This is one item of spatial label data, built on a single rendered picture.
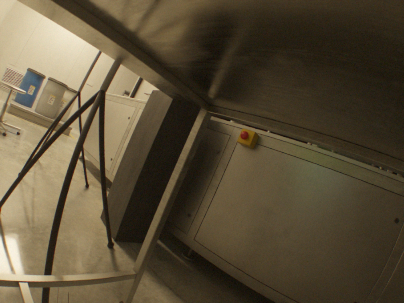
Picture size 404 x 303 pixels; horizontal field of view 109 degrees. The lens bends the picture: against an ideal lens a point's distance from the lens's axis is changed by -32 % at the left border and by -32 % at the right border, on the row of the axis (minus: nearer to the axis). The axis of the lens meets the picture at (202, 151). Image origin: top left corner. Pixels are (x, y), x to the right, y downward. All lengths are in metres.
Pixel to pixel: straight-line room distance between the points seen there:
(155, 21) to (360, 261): 0.99
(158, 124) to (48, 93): 2.97
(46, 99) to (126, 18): 3.50
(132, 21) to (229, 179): 0.88
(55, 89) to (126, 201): 2.97
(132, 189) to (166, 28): 0.83
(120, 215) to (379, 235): 1.16
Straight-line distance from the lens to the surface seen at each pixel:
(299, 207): 0.94
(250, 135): 1.00
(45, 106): 3.78
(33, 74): 4.06
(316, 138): 0.44
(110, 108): 2.19
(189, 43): 0.31
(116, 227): 1.11
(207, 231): 1.09
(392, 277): 1.03
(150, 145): 0.99
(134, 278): 0.67
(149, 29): 0.32
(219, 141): 1.13
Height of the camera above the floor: 0.55
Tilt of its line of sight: 2 degrees up
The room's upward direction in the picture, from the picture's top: 24 degrees clockwise
